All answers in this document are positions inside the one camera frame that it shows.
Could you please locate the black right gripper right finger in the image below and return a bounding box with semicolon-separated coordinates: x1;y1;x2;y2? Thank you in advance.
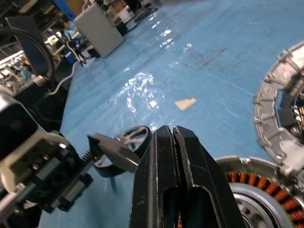
172;125;246;228

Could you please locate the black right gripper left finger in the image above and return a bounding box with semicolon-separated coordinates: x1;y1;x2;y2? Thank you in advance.
129;125;182;228

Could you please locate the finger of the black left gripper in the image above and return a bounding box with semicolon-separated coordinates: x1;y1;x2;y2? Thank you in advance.
86;132;141;173

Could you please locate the motor stator with copper windings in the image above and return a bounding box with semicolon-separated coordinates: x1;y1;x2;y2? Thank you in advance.
215;155;304;228

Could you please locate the small tan tape piece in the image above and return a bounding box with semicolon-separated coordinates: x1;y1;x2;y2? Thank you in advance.
175;97;197;111

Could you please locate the blue plastic table sheet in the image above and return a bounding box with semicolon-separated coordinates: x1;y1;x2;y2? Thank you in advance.
38;0;304;228

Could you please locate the grey metal cabinet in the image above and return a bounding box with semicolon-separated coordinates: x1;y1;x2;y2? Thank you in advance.
73;1;125;59

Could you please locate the white background cable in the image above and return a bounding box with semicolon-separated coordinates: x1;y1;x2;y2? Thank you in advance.
48;59;80;95

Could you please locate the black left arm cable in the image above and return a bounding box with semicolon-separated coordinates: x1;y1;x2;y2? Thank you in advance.
0;26;56;87

